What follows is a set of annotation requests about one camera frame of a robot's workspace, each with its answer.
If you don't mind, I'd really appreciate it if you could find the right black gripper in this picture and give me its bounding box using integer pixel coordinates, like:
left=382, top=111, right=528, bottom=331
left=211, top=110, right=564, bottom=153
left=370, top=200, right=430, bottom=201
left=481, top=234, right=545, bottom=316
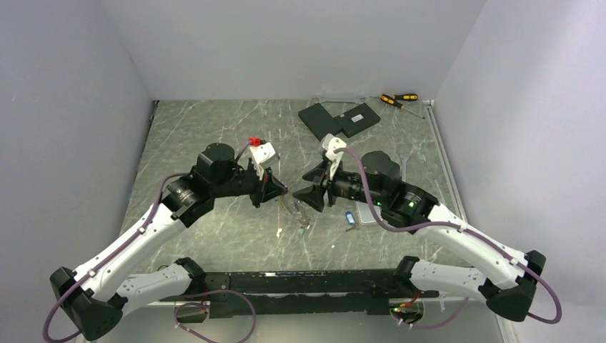
left=293, top=159, right=386, bottom=212

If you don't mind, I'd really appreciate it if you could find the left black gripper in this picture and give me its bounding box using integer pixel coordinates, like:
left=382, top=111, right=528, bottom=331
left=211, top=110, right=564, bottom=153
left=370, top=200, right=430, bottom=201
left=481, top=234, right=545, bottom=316
left=212, top=163, right=287, bottom=208

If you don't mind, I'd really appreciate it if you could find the metal keyring with keys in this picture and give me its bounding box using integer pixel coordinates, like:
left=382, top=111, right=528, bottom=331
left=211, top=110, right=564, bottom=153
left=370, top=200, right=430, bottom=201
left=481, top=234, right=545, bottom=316
left=276, top=193, right=311, bottom=238

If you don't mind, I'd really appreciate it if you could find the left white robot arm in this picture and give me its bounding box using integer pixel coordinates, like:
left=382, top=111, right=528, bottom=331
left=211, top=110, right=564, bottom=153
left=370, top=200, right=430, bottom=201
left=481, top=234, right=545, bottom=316
left=50, top=137, right=287, bottom=341

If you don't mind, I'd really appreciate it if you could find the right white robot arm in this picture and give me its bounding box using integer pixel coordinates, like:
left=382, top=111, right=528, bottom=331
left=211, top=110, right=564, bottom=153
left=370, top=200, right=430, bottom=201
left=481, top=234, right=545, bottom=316
left=294, top=151, right=547, bottom=322

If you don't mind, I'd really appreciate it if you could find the blue tagged key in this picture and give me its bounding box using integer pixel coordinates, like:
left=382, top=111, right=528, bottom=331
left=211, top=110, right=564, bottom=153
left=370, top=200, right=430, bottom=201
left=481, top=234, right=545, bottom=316
left=344, top=211, right=359, bottom=232

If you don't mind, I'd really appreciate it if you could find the grey rectangular tin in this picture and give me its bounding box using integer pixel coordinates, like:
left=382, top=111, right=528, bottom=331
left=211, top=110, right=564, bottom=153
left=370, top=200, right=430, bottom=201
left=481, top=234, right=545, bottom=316
left=355, top=202, right=376, bottom=224

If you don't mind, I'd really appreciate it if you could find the large black box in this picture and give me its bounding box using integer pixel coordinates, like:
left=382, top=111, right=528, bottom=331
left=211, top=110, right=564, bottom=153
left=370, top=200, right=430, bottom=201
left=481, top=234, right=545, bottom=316
left=298, top=103, right=342, bottom=141

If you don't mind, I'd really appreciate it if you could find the small black box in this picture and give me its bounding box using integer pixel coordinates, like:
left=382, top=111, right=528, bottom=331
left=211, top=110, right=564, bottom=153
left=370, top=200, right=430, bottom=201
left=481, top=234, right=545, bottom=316
left=334, top=103, right=380, bottom=138

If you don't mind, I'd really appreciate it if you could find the silver wrench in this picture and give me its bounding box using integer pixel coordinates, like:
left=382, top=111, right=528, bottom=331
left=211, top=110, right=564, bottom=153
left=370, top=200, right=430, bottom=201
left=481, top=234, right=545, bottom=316
left=399, top=154, right=409, bottom=182

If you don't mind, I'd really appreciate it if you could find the orange black screwdriver front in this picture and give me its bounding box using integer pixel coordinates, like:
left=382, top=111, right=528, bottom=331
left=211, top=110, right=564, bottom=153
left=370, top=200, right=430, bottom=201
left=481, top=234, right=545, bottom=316
left=379, top=93, right=424, bottom=119

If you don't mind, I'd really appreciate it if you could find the orange black screwdriver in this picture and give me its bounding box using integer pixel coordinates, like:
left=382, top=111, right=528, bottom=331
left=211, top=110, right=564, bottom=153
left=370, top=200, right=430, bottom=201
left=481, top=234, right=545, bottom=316
left=375, top=94, right=419, bottom=102
left=379, top=93, right=424, bottom=119

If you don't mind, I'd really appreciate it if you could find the orange black screwdriver back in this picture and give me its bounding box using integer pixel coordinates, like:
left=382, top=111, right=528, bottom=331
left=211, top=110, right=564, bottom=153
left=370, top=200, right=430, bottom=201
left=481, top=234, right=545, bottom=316
left=375, top=94, right=419, bottom=102

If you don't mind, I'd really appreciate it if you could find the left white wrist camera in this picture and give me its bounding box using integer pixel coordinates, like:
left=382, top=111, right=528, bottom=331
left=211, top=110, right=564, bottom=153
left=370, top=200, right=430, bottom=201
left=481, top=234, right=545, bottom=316
left=249, top=136, right=280, bottom=181

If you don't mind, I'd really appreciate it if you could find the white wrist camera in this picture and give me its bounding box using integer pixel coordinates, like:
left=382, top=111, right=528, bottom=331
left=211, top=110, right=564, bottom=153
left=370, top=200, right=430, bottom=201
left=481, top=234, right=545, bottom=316
left=321, top=134, right=347, bottom=180
left=249, top=136, right=280, bottom=181

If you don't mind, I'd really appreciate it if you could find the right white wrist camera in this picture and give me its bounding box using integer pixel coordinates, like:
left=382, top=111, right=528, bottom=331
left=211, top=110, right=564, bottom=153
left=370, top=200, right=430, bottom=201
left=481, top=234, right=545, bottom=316
left=321, top=134, right=347, bottom=180

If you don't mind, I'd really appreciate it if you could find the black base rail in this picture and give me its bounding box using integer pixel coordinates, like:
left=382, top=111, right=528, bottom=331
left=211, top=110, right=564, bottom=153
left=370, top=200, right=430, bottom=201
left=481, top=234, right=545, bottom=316
left=184, top=269, right=438, bottom=319

